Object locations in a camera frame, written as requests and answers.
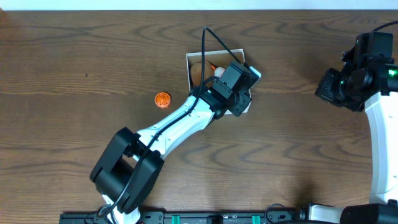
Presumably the pink pig toy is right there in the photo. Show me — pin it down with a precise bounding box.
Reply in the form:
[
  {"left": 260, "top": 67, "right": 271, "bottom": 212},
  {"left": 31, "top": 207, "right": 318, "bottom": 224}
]
[{"left": 211, "top": 65, "right": 226, "bottom": 78}]

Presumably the white cardboard box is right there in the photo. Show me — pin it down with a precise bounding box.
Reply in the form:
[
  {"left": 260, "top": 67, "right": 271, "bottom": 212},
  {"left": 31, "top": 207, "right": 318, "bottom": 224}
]
[{"left": 185, "top": 49, "right": 252, "bottom": 115}]

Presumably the brown plush toy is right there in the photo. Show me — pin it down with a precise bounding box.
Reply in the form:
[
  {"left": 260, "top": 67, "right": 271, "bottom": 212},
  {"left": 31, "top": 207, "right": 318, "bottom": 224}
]
[{"left": 190, "top": 60, "right": 214, "bottom": 86}]

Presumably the orange patterned ball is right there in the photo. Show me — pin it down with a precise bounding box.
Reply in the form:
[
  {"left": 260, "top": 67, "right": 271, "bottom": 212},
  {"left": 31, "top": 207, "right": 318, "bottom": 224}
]
[{"left": 154, "top": 91, "right": 171, "bottom": 109}]

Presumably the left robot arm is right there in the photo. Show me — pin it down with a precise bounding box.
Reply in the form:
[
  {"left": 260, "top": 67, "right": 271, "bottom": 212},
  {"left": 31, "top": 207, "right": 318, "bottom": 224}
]
[{"left": 90, "top": 62, "right": 261, "bottom": 223}]

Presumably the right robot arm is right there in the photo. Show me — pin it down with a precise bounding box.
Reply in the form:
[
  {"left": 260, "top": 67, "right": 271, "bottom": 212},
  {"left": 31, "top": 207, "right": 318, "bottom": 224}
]
[{"left": 306, "top": 30, "right": 397, "bottom": 223}]

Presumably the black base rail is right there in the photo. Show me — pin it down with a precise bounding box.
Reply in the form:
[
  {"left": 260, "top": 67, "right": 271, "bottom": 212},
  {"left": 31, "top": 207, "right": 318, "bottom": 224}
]
[{"left": 59, "top": 210, "right": 310, "bottom": 224}]

